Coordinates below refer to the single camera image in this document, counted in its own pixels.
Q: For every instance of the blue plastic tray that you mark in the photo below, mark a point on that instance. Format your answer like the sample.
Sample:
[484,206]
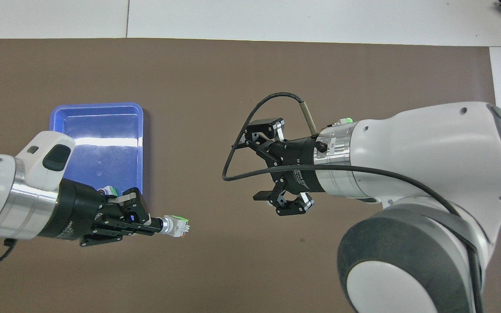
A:
[102,126]

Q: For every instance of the brown table mat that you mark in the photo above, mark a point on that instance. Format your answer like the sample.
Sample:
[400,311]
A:
[233,269]

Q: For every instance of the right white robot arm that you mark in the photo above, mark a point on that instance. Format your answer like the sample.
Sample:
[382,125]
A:
[429,174]

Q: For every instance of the rotary switch with green back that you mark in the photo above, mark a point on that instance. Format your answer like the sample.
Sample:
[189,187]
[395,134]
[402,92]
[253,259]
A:
[345,121]
[110,190]
[175,226]

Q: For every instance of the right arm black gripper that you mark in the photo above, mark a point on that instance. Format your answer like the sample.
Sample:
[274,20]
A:
[298,167]

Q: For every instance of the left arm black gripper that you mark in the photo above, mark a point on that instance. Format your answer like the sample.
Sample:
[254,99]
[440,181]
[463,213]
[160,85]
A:
[74,213]

